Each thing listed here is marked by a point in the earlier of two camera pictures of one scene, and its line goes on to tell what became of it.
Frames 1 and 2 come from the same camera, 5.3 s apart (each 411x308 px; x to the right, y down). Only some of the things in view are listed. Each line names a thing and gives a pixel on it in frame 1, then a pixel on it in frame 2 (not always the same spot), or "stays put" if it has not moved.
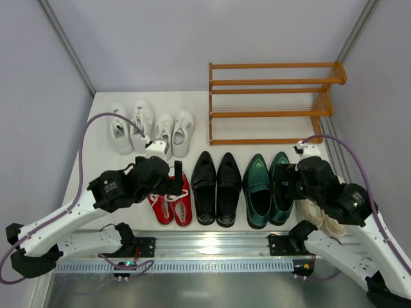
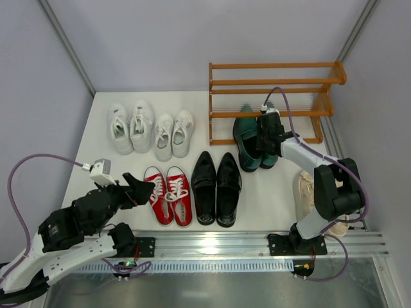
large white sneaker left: [121, 129] stays put
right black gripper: [286, 181] to [270, 138]
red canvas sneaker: [182, 205] stays put
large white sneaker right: [142, 113] stays put
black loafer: [228, 191] stays put
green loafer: [257, 189] to [245, 132]
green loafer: [281, 209] to [267, 161]
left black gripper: [175, 181] to [127, 195]
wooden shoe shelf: [324, 108] stays put
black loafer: [204, 183] stays put
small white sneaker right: [183, 131] stays put
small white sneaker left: [164, 131] stays put
